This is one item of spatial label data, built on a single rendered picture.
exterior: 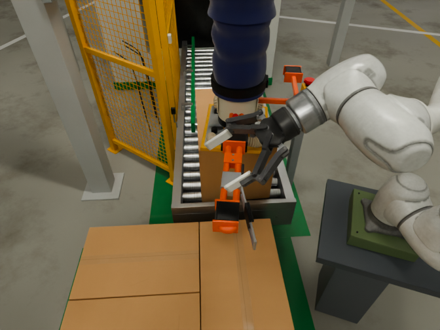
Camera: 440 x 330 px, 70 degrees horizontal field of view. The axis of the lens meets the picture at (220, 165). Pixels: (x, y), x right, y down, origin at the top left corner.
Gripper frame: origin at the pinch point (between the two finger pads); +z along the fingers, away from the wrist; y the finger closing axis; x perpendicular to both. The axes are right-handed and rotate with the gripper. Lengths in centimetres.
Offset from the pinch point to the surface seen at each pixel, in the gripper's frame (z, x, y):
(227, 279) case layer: 38, -83, -1
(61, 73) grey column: 69, -29, 136
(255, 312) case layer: 31, -83, -20
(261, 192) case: 6, -102, 38
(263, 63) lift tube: -26, -25, 45
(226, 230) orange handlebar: 10.0, -17.4, -7.9
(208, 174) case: 23, -74, 49
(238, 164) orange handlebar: -0.1, -27.4, 15.1
